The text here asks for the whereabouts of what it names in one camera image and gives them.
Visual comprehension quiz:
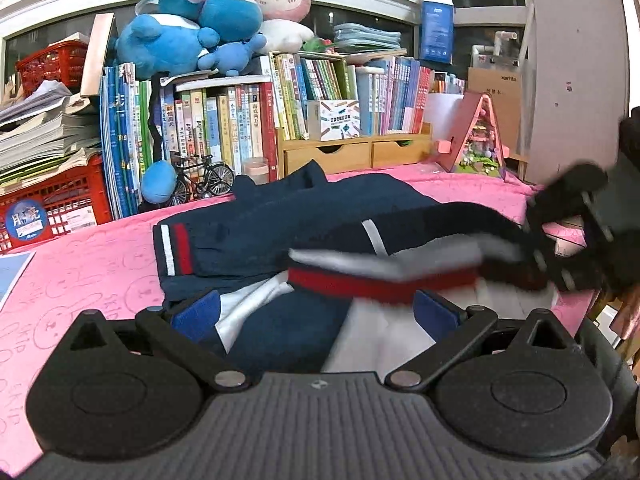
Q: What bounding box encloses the small red basket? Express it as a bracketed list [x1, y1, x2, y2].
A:
[15, 40, 91, 96]

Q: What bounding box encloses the blue and white plush toy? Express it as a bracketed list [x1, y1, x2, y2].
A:
[117, 0, 221, 81]

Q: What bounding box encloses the row of children's storybooks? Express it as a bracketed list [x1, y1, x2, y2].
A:
[160, 77, 278, 181]

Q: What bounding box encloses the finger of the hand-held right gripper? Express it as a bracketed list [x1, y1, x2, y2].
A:
[525, 160, 611, 231]
[524, 232, 606, 294]

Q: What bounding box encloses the red plastic crate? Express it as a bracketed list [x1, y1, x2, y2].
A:
[0, 152, 113, 253]

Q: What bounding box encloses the pink rabbit plush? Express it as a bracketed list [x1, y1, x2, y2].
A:
[247, 0, 316, 53]

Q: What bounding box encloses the stack of paper workbooks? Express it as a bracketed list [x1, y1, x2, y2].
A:
[0, 80, 103, 196]

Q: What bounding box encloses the row of pastel series books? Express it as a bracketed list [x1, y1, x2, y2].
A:
[357, 55, 435, 137]

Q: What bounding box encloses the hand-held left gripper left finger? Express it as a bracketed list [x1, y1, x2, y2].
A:
[65, 289, 253, 392]

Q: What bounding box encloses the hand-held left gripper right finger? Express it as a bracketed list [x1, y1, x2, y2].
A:
[387, 289, 583, 393]

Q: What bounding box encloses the black strap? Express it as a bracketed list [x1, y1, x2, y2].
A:
[149, 74, 173, 161]

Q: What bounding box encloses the blue plush ball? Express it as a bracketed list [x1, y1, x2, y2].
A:
[140, 160, 178, 206]

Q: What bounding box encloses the navy and white jacket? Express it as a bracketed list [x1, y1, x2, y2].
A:
[152, 159, 561, 376]

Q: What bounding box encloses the blue booklet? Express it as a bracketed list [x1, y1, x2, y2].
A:
[0, 250, 36, 306]

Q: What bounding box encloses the row of green spine books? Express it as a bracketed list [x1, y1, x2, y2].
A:
[270, 52, 361, 141]

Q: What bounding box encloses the row of tall blue books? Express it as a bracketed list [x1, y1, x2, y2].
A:
[100, 62, 153, 218]

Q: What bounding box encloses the miniature black bicycle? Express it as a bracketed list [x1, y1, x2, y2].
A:
[170, 152, 236, 206]

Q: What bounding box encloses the pink printed blanket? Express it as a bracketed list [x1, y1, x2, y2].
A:
[0, 162, 601, 476]

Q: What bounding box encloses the brown cardboard box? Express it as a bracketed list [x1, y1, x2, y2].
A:
[467, 65, 523, 156]

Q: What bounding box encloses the pink jar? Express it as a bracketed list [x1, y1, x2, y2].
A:
[243, 156, 271, 186]

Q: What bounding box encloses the pink toy house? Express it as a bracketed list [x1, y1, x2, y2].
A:
[432, 92, 516, 178]

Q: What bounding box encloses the wooden desk organizer with drawers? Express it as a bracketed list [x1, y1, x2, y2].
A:
[276, 122, 433, 178]

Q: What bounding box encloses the stack of teal folders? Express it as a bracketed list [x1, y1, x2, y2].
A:
[332, 22, 403, 53]

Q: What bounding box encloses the white printed cardboard box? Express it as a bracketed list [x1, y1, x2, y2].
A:
[307, 100, 362, 142]

